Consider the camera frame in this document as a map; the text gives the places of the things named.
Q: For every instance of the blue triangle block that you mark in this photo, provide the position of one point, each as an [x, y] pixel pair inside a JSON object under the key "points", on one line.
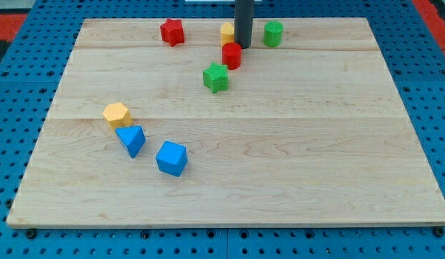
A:
{"points": [[132, 139]]}

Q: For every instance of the light wooden board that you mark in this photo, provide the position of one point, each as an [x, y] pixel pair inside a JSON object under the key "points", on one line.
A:
{"points": [[312, 133]]}

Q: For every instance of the red cylinder block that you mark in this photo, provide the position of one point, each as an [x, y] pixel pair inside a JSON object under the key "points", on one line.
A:
{"points": [[231, 55]]}

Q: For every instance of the yellow heart block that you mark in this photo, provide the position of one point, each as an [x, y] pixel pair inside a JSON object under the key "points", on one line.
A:
{"points": [[227, 33]]}

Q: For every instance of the green star block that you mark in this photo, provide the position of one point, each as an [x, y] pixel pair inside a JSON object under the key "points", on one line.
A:
{"points": [[215, 77]]}

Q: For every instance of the blue cube block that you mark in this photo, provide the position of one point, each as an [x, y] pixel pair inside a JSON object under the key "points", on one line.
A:
{"points": [[172, 158]]}

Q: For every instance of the red star block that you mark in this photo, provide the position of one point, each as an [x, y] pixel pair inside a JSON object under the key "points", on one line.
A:
{"points": [[172, 32]]}

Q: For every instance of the yellow hexagon block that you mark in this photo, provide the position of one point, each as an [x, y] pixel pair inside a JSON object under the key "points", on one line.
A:
{"points": [[117, 115]]}

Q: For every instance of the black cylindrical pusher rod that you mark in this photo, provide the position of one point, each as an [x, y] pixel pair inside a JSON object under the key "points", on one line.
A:
{"points": [[243, 22]]}

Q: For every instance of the green cylinder block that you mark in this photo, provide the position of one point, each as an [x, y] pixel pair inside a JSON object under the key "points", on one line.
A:
{"points": [[273, 31]]}

